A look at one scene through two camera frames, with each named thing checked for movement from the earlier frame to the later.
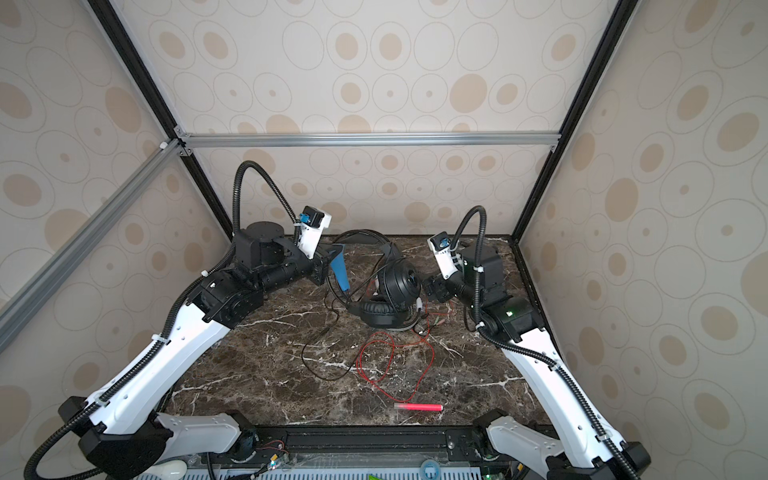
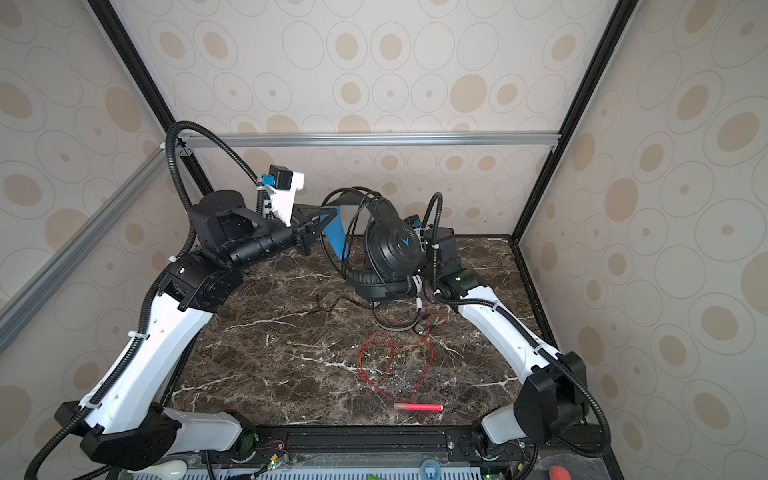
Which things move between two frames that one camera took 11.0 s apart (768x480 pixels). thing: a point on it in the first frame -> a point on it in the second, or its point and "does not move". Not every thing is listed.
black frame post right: x=615 y=29 does not move
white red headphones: x=419 y=307 does not move
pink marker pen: x=419 y=407 does not move
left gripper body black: x=295 y=267 -> x=254 y=248
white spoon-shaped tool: x=175 y=469 does not move
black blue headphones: x=399 y=287 -> x=393 y=249
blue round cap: x=430 y=470 does not move
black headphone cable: x=331 y=324 -> x=377 y=253
